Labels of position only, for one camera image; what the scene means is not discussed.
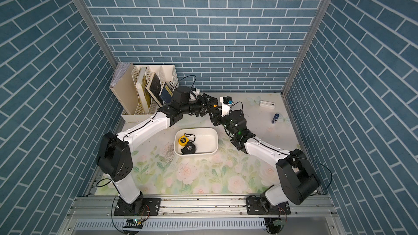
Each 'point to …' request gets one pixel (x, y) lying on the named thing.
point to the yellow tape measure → (183, 141)
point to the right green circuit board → (277, 222)
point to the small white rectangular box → (267, 104)
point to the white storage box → (206, 141)
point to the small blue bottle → (275, 118)
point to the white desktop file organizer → (165, 73)
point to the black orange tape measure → (215, 105)
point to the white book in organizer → (140, 90)
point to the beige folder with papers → (123, 87)
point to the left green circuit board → (133, 223)
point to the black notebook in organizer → (154, 87)
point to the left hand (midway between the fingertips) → (220, 104)
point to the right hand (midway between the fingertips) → (212, 108)
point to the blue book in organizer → (166, 94)
